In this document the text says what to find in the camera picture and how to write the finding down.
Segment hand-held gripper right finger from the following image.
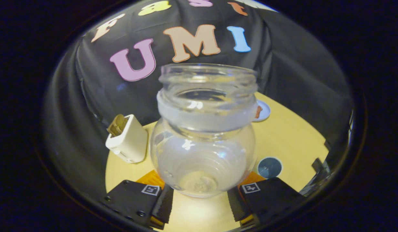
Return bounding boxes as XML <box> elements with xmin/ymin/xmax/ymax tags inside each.
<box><xmin>227</xmin><ymin>172</ymin><xmax>306</xmax><ymax>229</ymax></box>

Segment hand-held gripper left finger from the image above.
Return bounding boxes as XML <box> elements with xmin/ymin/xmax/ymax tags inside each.
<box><xmin>104</xmin><ymin>170</ymin><xmax>174</xmax><ymax>230</ymax></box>

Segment white cup with wooden handle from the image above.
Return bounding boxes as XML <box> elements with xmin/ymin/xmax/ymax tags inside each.
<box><xmin>257</xmin><ymin>157</ymin><xmax>283</xmax><ymax>179</ymax></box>

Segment clear glass bottle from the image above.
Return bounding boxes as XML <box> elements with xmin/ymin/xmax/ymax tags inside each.
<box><xmin>150</xmin><ymin>63</ymin><xmax>259</xmax><ymax>198</ymax></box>

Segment white toaster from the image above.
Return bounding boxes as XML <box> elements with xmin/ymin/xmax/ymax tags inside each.
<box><xmin>105</xmin><ymin>114</ymin><xmax>148</xmax><ymax>164</ymax></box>

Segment wooden table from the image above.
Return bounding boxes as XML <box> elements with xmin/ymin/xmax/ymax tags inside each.
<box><xmin>105</xmin><ymin>92</ymin><xmax>330</xmax><ymax>232</ymax></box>

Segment brown bread slice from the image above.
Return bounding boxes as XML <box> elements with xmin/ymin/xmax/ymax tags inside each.
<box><xmin>107</xmin><ymin>114</ymin><xmax>129</xmax><ymax>137</ymax></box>

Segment light blue plate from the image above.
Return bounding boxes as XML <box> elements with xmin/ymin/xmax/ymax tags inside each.
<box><xmin>252</xmin><ymin>99</ymin><xmax>271</xmax><ymax>122</ymax></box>

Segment black backdrop cloth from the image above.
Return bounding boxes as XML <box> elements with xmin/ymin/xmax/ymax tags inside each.
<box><xmin>41</xmin><ymin>0</ymin><xmax>354</xmax><ymax>207</ymax></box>

